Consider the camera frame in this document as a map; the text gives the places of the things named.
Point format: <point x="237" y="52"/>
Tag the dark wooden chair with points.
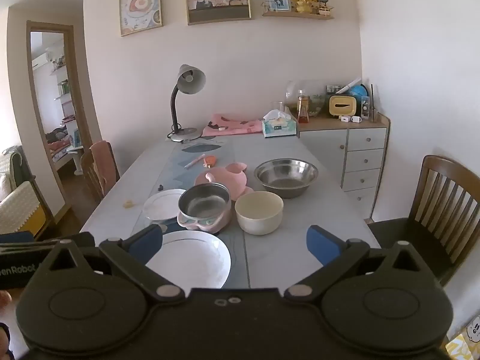
<point x="408" y="240"/>

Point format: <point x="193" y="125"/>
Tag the framed food painting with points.
<point x="140" y="5"/>

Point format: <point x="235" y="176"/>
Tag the cream bowl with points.
<point x="258" y="213"/>

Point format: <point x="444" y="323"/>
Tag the small pavilion ornament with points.
<point x="324" y="5"/>

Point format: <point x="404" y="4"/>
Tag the pink bowl with steel liner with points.
<point x="204" y="204"/>

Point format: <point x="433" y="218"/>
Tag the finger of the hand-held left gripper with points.
<point x="17" y="237"/>

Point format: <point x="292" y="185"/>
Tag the person's left hand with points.
<point x="3" y="299"/>

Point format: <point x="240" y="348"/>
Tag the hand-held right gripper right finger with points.
<point x="321" y="245"/>

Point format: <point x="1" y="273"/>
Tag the small white plate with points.
<point x="161" y="204"/>

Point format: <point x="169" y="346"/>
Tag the photo frame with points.
<point x="278" y="0"/>

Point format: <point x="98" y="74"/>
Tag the pink mouse-shaped plate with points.
<point x="228" y="178"/>

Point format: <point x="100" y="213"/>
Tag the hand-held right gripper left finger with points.
<point x="146" y="242"/>

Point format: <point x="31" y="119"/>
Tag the glass beaker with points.
<point x="278" y="108"/>

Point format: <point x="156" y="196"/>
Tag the sofa with cream cover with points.
<point x="18" y="202"/>

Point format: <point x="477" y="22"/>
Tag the bottle with orange liquid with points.
<point x="303" y="110"/>

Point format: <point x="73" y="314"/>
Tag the small orange item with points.
<point x="210" y="161"/>

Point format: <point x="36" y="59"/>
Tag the pink pen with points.
<point x="195" y="161"/>

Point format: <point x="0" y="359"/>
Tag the white drawer cabinet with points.
<point x="363" y="157"/>

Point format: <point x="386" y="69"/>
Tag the small yellowish item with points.
<point x="128" y="203"/>

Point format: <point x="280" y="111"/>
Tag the large white plate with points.
<point x="198" y="258"/>

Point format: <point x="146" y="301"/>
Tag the yellow cartoon cloth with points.
<point x="467" y="339"/>

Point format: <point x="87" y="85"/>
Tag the large stainless steel bowl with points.
<point x="287" y="178"/>

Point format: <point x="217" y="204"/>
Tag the tissue box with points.
<point x="279" y="127"/>

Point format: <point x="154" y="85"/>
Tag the blue globe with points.
<point x="360" y="92"/>

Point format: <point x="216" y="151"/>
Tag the yellow tissue holder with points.
<point x="342" y="105"/>

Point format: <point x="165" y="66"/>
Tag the wooden chair with pink towel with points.
<point x="101" y="165"/>

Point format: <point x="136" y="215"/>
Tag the pink printed cloth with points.
<point x="236" y="125"/>

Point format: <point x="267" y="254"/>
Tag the wooden wall shelf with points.
<point x="296" y="14"/>

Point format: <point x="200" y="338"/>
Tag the grey desk lamp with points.
<point x="189" y="78"/>

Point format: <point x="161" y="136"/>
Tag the glass fishbowl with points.
<point x="315" y="99"/>

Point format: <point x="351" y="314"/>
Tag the reed diffuser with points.
<point x="372" y="110"/>

